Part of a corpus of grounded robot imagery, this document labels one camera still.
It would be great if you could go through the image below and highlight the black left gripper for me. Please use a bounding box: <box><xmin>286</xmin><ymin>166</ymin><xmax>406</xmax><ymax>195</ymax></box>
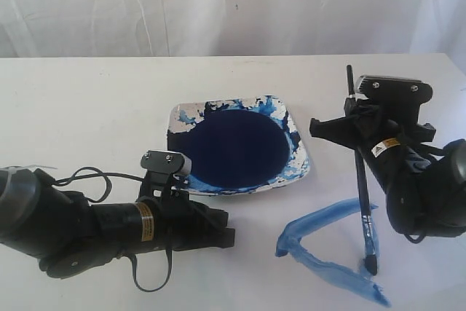
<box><xmin>138</xmin><ymin>172</ymin><xmax>235</xmax><ymax>251</ymax></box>

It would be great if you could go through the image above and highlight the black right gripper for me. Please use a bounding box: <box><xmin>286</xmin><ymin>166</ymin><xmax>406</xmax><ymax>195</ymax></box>
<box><xmin>309</xmin><ymin>98</ymin><xmax>435</xmax><ymax>165</ymax></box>

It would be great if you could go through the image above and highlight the black paintbrush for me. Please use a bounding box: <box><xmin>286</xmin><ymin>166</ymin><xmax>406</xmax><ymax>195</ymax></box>
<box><xmin>346</xmin><ymin>65</ymin><xmax>378</xmax><ymax>276</ymax></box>

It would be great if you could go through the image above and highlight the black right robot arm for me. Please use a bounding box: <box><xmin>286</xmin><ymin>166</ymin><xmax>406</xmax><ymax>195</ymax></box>
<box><xmin>309</xmin><ymin>99</ymin><xmax>465</xmax><ymax>237</ymax></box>

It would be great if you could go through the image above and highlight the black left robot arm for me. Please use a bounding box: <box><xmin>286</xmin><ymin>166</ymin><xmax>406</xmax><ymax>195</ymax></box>
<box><xmin>1</xmin><ymin>168</ymin><xmax>235</xmax><ymax>279</ymax></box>

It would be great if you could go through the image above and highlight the blue painted stroke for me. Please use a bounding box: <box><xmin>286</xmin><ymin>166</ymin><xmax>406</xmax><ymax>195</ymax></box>
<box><xmin>275</xmin><ymin>198</ymin><xmax>392</xmax><ymax>308</ymax></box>

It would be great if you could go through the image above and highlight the square plate with blue paint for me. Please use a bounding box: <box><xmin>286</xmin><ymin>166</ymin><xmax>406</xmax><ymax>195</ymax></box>
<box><xmin>167</xmin><ymin>95</ymin><xmax>311</xmax><ymax>196</ymax></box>

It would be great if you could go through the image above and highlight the white backdrop sheet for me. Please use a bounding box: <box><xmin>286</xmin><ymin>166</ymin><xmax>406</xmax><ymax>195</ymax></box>
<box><xmin>1</xmin><ymin>0</ymin><xmax>465</xmax><ymax>58</ymax></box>

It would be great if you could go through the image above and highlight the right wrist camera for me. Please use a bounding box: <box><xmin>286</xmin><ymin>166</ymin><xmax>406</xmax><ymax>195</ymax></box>
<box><xmin>356</xmin><ymin>75</ymin><xmax>433</xmax><ymax>125</ymax></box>

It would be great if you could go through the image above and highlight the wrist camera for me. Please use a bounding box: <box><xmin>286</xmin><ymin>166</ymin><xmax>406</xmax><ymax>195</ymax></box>
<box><xmin>141</xmin><ymin>150</ymin><xmax>191</xmax><ymax>176</ymax></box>
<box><xmin>356</xmin><ymin>75</ymin><xmax>433</xmax><ymax>125</ymax></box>

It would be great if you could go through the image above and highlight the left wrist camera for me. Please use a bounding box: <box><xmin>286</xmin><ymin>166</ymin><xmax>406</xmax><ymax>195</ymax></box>
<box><xmin>141</xmin><ymin>150</ymin><xmax>191</xmax><ymax>176</ymax></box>

